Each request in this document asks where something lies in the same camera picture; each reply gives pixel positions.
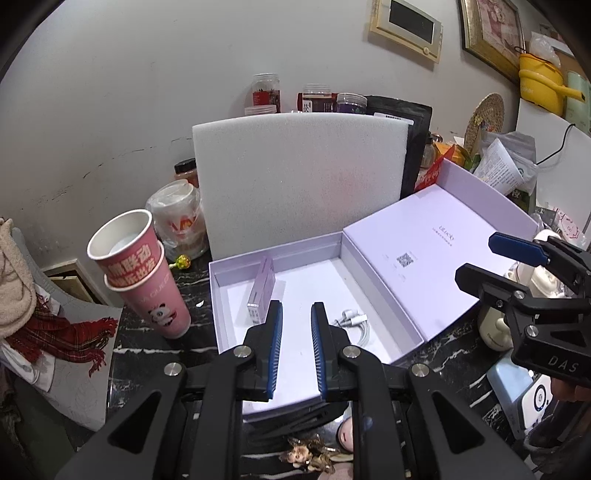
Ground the printed paper leaflet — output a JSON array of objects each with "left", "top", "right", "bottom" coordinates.
[{"left": 480, "top": 138, "right": 525, "bottom": 195}]

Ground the clear plastic bag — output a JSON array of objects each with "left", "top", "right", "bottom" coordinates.
[{"left": 529, "top": 32, "right": 561, "bottom": 63}]

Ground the white appliance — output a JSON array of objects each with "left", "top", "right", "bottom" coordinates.
[{"left": 515, "top": 98, "right": 591, "bottom": 162}]

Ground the pink cartoon packet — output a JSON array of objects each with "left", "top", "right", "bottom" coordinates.
[{"left": 551, "top": 208, "right": 591, "bottom": 241}]

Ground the light blue device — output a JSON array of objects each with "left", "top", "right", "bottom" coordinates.
[{"left": 488, "top": 357, "right": 555, "bottom": 444}]

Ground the cream water bottle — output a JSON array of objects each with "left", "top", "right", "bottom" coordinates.
[{"left": 477, "top": 228, "right": 566, "bottom": 352}]

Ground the person's right forearm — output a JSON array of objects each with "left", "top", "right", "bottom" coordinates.
[{"left": 531, "top": 378, "right": 591, "bottom": 467}]

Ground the white cloth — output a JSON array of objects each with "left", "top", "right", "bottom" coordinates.
[{"left": 0, "top": 344, "right": 44, "bottom": 384}]

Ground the yellow pot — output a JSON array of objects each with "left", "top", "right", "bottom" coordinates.
[{"left": 518, "top": 52, "right": 587, "bottom": 118}]

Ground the orange spice jar black lid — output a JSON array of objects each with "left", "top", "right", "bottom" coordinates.
[{"left": 174, "top": 158, "right": 200, "bottom": 188}]

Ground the lavender gift box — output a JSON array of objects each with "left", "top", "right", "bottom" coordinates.
[{"left": 209, "top": 159, "right": 541, "bottom": 422}]

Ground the small lavender carton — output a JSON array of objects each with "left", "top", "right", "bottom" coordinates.
[{"left": 246, "top": 255, "right": 277, "bottom": 326}]

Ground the grey foil packet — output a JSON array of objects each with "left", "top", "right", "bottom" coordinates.
[{"left": 496, "top": 131, "right": 539, "bottom": 190}]

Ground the pale green container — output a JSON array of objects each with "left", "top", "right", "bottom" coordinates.
[{"left": 566, "top": 70, "right": 591, "bottom": 134}]

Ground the dark red label jar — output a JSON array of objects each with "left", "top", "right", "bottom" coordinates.
[{"left": 298, "top": 84, "right": 339, "bottom": 114}]

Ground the purple jar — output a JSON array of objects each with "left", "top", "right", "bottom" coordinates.
[{"left": 336, "top": 93, "right": 368, "bottom": 115}]

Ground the plastic bag of cups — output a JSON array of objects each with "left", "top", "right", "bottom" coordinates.
[{"left": 145, "top": 179, "right": 211, "bottom": 264}]

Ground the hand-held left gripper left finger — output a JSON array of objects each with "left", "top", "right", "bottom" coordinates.
[{"left": 54, "top": 300, "right": 283, "bottom": 480}]

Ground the orange snack packet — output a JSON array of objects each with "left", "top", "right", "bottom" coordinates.
[{"left": 434, "top": 143, "right": 472, "bottom": 167}]

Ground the white foam sheet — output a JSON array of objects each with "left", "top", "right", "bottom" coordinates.
[{"left": 191, "top": 111, "right": 415, "bottom": 261}]

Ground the wooden framed board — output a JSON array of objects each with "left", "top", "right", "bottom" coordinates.
[{"left": 41, "top": 258, "right": 109, "bottom": 305}]

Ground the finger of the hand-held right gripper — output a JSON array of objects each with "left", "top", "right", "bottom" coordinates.
[
  {"left": 488, "top": 232, "right": 591, "bottom": 301},
  {"left": 455, "top": 263, "right": 587, "bottom": 344}
]

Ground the white framed wall screen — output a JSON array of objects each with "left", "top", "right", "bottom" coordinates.
[{"left": 368, "top": 0, "right": 444, "bottom": 63}]

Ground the cream fleece cloth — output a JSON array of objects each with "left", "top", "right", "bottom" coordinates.
[{"left": 0, "top": 217, "right": 40, "bottom": 340}]

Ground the red plaid scarf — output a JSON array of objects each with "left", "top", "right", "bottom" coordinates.
[{"left": 4, "top": 295, "right": 118, "bottom": 377}]

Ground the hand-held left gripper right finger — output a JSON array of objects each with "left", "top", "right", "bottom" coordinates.
[{"left": 310, "top": 302, "right": 536, "bottom": 480}]

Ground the pink round case green label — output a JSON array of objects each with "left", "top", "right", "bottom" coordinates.
[{"left": 336, "top": 413, "right": 355, "bottom": 453}]

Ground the red paper packet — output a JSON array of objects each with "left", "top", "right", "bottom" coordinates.
[{"left": 416, "top": 157, "right": 446, "bottom": 192}]

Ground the gold framed picture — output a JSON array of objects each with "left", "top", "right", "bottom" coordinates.
[{"left": 459, "top": 0, "right": 527, "bottom": 84}]

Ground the black power cable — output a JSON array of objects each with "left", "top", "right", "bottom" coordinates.
[{"left": 536, "top": 122, "right": 578, "bottom": 164}]

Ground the pink paper cup red band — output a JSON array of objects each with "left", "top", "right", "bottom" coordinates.
[{"left": 87, "top": 209, "right": 164, "bottom": 293}]

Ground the white charging cable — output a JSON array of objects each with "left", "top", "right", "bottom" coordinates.
[{"left": 333, "top": 311, "right": 377, "bottom": 344}]

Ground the pink panda paper cup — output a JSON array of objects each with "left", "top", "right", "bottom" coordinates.
[{"left": 104, "top": 251, "right": 192, "bottom": 340}]

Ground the round woven mat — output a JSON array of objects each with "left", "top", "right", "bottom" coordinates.
[{"left": 464, "top": 93, "right": 505, "bottom": 155}]

